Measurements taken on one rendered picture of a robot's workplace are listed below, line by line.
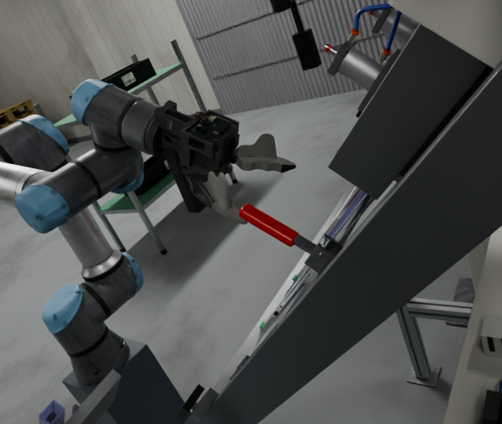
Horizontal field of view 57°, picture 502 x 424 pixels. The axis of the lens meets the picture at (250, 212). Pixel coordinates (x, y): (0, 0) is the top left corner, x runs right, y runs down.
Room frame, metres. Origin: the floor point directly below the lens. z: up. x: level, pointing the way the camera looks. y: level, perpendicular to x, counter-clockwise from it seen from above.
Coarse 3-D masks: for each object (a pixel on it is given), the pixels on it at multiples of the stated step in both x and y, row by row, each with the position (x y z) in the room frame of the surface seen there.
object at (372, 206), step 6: (390, 186) 0.42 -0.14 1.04; (384, 192) 0.43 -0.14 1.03; (384, 198) 0.38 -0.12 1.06; (372, 204) 0.47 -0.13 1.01; (378, 204) 0.39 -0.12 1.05; (366, 210) 0.48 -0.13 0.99; (372, 210) 0.39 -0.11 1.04; (366, 216) 0.44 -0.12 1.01; (360, 222) 0.45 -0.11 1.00; (354, 228) 0.47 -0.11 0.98; (348, 240) 0.42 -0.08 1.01
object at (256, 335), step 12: (348, 192) 1.03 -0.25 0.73; (360, 216) 0.97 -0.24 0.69; (324, 228) 0.92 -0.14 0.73; (300, 264) 0.82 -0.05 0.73; (288, 276) 0.79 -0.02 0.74; (288, 288) 0.77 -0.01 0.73; (276, 300) 0.74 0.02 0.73; (264, 312) 0.72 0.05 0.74; (252, 336) 0.67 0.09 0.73; (240, 348) 0.65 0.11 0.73; (252, 348) 0.65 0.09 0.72; (240, 360) 0.63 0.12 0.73; (228, 372) 0.61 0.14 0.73; (216, 384) 0.59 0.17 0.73
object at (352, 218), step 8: (368, 200) 0.49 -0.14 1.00; (360, 208) 0.50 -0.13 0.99; (352, 216) 0.51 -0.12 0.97; (344, 224) 0.52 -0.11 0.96; (352, 224) 0.52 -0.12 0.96; (336, 232) 0.53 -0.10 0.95; (344, 232) 0.53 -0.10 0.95; (336, 240) 0.54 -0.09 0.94; (304, 272) 0.59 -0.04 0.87; (312, 272) 0.58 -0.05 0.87; (304, 280) 0.59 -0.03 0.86; (296, 288) 0.61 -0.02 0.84; (288, 296) 0.62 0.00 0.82; (280, 304) 0.64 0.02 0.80
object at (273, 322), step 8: (296, 280) 0.74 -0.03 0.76; (312, 280) 0.59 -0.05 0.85; (304, 288) 0.58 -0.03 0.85; (296, 296) 0.58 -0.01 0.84; (288, 304) 0.61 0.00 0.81; (280, 312) 0.64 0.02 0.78; (272, 320) 0.65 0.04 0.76; (280, 320) 0.56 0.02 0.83; (264, 328) 0.67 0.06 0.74; (272, 328) 0.58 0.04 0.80; (264, 336) 0.64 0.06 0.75; (232, 376) 0.59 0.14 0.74
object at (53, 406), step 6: (54, 402) 0.27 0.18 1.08; (48, 408) 0.26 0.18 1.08; (54, 408) 0.26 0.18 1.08; (60, 408) 0.26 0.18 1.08; (42, 414) 0.26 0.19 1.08; (48, 414) 0.26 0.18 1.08; (54, 414) 0.26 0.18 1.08; (60, 414) 0.26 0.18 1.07; (42, 420) 0.25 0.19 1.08; (48, 420) 0.25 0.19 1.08; (54, 420) 0.26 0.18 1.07; (60, 420) 0.26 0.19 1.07
